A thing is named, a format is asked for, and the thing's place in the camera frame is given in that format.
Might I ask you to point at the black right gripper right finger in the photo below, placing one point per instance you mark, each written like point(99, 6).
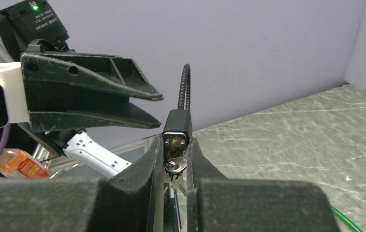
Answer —
point(216, 203)

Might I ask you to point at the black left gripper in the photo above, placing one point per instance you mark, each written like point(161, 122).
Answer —
point(68, 91)

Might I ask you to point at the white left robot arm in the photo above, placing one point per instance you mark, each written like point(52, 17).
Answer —
point(26, 21)

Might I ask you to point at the black cable padlock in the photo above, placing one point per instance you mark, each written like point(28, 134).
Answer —
point(178, 127)

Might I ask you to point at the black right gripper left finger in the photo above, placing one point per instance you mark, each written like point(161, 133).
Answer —
point(131, 201)

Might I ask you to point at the green cable lock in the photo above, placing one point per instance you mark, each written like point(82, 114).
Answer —
point(345, 220)

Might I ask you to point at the orange drink bottle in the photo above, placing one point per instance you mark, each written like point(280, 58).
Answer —
point(17, 163)

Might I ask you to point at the silver key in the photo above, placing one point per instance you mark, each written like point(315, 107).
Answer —
point(175, 167)

